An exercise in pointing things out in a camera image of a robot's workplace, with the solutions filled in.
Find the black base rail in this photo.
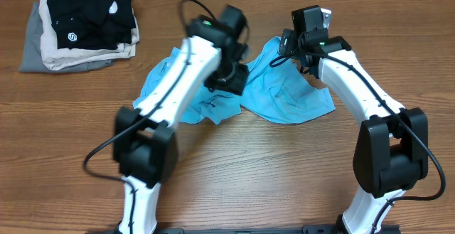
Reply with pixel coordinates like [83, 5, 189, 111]
[85, 223, 402, 234]

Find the light blue printed t-shirt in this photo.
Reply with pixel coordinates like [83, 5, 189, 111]
[132, 36, 337, 125]

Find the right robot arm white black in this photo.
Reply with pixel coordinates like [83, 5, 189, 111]
[278, 28, 428, 233]

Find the black polo shirt with logo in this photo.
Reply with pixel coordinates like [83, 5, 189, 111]
[47, 0, 137, 50]

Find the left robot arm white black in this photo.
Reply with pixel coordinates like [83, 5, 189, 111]
[113, 14, 249, 233]

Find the folded beige garment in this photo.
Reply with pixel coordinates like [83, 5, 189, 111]
[38, 0, 140, 72]

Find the folded grey garment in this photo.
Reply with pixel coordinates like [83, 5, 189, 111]
[18, 2, 114, 74]

